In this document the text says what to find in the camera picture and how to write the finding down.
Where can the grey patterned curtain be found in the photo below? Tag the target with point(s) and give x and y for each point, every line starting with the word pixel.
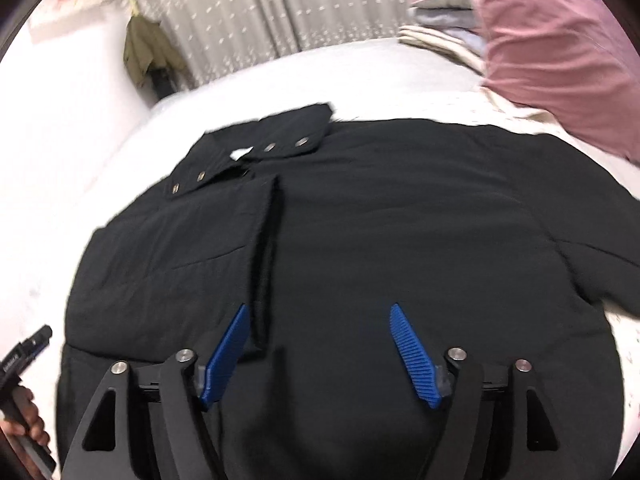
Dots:
pixel 250 5

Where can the stack of folded clothes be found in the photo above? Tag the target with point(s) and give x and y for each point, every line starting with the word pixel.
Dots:
pixel 440 35

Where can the olive green hanging jacket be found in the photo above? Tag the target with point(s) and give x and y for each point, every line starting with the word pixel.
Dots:
pixel 147 45

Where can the person's left hand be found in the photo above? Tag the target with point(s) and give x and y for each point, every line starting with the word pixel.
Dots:
pixel 36 425

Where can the dark stand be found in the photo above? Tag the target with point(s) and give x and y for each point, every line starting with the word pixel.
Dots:
pixel 162 82

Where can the black padded jacket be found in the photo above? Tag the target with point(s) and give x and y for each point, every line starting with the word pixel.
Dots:
pixel 375 210

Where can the pink velvet garment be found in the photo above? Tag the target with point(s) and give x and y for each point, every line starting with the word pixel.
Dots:
pixel 545 50

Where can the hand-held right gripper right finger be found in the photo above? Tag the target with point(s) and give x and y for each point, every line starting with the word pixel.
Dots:
pixel 412 355

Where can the wall poster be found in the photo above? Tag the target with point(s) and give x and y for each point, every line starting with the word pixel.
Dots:
pixel 65 5

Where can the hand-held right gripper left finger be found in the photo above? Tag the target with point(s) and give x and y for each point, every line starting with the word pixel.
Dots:
pixel 227 355

